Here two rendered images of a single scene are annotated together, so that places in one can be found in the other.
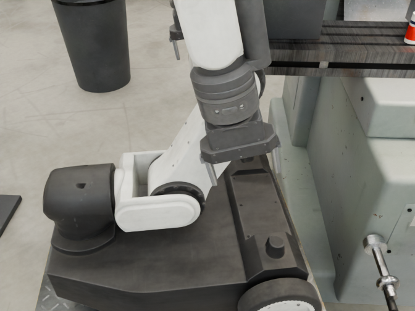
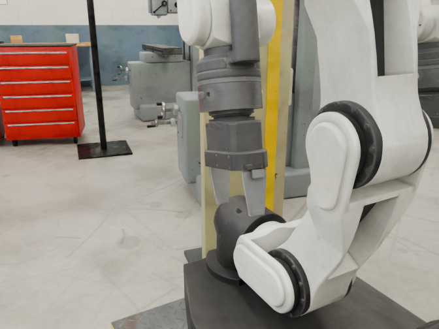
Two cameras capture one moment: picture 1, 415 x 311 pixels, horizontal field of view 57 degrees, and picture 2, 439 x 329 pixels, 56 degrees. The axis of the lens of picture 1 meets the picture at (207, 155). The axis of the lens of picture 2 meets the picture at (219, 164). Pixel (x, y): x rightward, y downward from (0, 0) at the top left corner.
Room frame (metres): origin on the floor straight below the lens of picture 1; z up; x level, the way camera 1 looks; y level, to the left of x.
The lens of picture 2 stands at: (0.25, -0.55, 1.19)
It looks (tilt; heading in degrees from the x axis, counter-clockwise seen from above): 19 degrees down; 67
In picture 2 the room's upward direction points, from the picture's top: straight up
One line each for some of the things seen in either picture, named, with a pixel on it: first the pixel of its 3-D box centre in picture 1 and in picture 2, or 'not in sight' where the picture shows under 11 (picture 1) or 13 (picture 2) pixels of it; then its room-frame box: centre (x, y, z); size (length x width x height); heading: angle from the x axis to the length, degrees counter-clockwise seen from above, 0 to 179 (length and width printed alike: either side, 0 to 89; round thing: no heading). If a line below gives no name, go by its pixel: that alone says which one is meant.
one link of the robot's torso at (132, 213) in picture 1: (157, 188); (293, 264); (0.71, 0.13, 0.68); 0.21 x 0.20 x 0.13; 97
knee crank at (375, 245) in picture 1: (383, 269); not in sight; (0.59, -0.46, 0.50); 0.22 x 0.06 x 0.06; 177
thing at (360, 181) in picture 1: (374, 166); not in sight; (1.08, -0.63, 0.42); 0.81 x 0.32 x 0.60; 177
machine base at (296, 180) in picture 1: (339, 179); not in sight; (1.36, -0.64, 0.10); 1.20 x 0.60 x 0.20; 177
